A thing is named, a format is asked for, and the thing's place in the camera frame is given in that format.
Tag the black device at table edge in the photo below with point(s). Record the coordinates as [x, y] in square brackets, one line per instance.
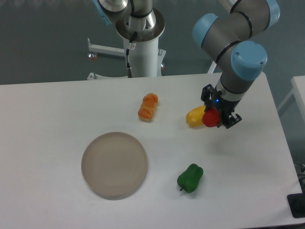
[297, 205]

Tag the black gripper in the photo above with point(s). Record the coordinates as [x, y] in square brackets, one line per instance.
[213, 97]

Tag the white side table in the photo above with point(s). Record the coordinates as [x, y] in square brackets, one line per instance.
[297, 94]

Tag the yellow pepper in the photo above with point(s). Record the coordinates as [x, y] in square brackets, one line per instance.
[194, 117]

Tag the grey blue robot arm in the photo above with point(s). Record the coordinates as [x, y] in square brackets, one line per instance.
[227, 41]

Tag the orange pepper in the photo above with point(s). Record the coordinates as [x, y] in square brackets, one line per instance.
[148, 107]

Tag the green pepper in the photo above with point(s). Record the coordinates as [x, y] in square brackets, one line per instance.
[190, 178]

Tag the beige round plate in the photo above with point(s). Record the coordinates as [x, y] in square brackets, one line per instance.
[114, 165]

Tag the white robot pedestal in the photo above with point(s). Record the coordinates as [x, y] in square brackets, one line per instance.
[143, 57]

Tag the red pepper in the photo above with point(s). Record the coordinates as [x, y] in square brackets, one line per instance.
[211, 118]

